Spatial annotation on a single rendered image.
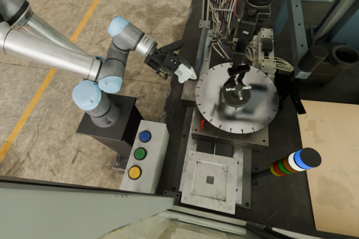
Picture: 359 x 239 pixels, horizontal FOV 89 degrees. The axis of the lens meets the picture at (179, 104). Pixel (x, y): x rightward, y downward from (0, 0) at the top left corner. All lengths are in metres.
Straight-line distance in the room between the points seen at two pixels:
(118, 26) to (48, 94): 1.82
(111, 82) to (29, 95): 1.94
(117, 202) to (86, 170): 1.66
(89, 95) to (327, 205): 1.05
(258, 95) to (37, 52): 0.77
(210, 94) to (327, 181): 0.60
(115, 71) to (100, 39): 1.96
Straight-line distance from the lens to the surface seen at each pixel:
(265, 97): 0.80
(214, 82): 0.80
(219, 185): 0.72
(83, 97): 0.86
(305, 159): 0.52
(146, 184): 0.73
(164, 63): 0.67
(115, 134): 0.98
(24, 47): 0.70
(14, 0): 0.81
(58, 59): 0.69
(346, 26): 1.26
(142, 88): 1.97
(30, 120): 2.37
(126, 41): 0.69
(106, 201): 0.18
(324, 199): 1.00
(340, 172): 1.06
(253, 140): 0.83
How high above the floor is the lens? 1.61
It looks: 63 degrees down
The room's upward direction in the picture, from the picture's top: 8 degrees counter-clockwise
